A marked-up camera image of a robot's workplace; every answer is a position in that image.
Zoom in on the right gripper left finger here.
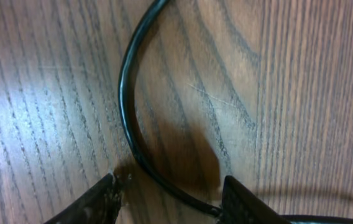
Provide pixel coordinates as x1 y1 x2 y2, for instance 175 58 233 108
45 173 122 224

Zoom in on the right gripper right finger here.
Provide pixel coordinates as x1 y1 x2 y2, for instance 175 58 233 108
220 175 290 224

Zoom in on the black usb cable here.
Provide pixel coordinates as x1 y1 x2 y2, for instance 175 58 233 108
117 0 353 224

